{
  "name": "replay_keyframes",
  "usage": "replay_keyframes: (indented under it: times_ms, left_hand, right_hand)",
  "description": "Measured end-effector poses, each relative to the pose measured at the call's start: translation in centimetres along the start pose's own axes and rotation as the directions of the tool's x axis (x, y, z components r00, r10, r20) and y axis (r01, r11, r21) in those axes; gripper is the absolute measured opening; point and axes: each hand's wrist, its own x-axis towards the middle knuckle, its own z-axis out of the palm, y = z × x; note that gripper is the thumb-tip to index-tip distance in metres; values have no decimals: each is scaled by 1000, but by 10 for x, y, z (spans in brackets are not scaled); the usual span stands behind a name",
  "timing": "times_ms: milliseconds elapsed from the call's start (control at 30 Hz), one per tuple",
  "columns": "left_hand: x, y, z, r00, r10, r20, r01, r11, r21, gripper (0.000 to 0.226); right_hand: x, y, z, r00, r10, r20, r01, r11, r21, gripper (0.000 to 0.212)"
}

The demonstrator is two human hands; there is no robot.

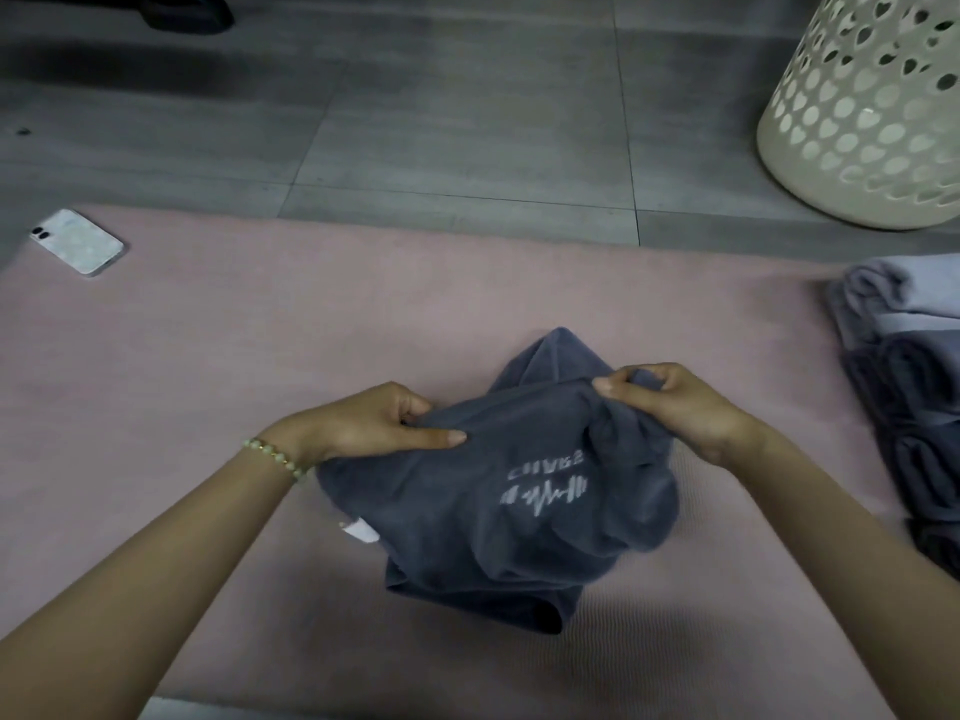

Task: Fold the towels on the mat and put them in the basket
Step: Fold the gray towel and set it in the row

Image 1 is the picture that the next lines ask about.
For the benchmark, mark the person's right hand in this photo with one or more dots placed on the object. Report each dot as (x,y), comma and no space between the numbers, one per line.
(686,416)

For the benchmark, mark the person's left hand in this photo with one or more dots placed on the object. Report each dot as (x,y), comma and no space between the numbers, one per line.
(356,423)

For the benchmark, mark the person's right thumb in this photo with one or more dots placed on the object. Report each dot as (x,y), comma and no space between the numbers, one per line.
(626,397)

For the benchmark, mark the person's left thumb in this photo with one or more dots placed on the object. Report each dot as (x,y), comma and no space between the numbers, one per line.
(427,440)

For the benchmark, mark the dark grey towel with print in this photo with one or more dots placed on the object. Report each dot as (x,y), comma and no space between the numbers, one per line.
(517,487)

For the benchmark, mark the person's left forearm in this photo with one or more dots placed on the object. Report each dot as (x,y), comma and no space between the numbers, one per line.
(142,584)

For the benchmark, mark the person's right forearm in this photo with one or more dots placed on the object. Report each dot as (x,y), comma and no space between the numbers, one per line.
(847,569)

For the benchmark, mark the pink mat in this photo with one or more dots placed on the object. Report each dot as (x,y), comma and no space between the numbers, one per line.
(450,457)

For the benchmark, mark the dark grey folded towel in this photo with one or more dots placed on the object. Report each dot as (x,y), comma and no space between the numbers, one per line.
(937,548)
(924,479)
(911,382)

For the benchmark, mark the light grey folded towel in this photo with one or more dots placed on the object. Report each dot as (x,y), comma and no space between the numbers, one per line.
(900,296)

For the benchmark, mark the cream perforated laundry basket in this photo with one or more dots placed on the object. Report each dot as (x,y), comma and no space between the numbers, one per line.
(862,112)

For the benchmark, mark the white smartphone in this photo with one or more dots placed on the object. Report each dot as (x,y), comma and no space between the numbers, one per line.
(76,242)

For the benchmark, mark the black object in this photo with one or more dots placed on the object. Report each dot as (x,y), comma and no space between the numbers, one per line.
(187,11)

